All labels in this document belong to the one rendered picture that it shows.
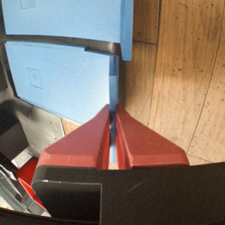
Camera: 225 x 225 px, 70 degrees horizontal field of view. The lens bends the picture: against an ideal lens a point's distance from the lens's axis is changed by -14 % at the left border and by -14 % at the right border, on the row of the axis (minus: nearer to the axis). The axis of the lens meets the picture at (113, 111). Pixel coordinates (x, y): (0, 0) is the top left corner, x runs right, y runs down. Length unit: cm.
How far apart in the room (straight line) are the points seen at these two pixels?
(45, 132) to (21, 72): 12
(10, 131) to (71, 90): 21
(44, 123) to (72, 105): 12
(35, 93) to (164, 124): 13
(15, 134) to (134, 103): 25
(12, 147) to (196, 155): 31
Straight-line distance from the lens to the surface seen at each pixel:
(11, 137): 35
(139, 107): 16
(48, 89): 18
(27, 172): 40
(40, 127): 30
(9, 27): 20
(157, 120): 16
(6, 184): 592
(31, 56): 18
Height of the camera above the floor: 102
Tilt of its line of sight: 44 degrees down
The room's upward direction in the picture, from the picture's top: 136 degrees counter-clockwise
